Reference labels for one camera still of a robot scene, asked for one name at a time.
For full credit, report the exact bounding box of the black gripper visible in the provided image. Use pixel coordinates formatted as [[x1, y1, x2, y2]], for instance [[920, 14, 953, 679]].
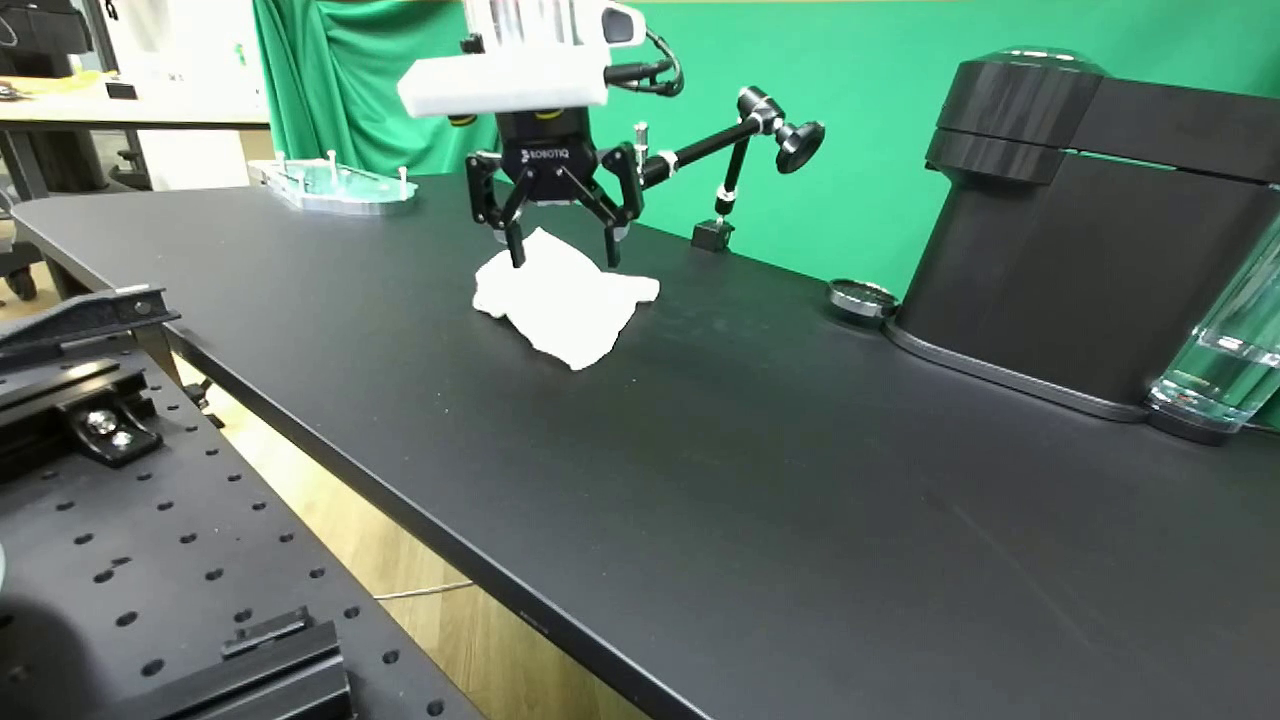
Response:
[[464, 109, 652, 273]]

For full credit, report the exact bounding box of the white cloth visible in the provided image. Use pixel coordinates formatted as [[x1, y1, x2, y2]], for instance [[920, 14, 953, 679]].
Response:
[[468, 224, 663, 374]]

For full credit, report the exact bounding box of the teal plate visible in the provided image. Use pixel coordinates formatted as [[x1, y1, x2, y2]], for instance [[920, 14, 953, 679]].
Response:
[[247, 149, 425, 220]]

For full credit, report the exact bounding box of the green backdrop curtain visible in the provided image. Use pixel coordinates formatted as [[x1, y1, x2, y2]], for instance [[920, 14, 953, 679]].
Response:
[[247, 0, 1280, 314]]

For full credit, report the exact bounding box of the white cabinet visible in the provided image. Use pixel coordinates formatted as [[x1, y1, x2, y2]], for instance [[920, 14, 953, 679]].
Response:
[[101, 0, 278, 191]]

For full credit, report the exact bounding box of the wooden desk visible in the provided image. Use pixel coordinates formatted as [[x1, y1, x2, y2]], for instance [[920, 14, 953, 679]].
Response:
[[0, 71, 271, 135]]

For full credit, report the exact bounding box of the black coffee machine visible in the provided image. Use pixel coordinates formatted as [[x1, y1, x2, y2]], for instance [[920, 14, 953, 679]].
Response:
[[881, 49, 1280, 432]]

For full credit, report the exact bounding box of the black office chair base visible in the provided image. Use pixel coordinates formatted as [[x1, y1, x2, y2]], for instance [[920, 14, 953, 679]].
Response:
[[0, 215, 50, 307]]

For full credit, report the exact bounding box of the black optical breadboard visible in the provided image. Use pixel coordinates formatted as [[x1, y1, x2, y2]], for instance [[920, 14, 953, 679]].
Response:
[[0, 346, 489, 720]]

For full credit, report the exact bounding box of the clear glass carafe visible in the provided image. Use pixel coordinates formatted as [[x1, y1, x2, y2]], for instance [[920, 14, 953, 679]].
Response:
[[1144, 210, 1280, 450]]

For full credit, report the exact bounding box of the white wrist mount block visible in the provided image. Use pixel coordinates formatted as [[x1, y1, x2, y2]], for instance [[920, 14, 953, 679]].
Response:
[[394, 43, 614, 125]]

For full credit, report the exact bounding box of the black camera cable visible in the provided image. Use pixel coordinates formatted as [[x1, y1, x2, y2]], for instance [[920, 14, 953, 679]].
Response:
[[605, 31, 691, 99]]

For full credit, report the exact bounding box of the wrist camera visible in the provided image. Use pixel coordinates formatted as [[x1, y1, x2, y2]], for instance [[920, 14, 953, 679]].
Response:
[[459, 0, 649, 51]]

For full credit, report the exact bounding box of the aluminium extrusion rail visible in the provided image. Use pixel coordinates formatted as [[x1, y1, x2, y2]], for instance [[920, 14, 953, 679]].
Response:
[[0, 281, 179, 403]]

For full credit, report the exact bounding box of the corner bracket with screw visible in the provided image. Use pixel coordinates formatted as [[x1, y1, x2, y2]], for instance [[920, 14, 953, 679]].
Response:
[[69, 395, 168, 466]]

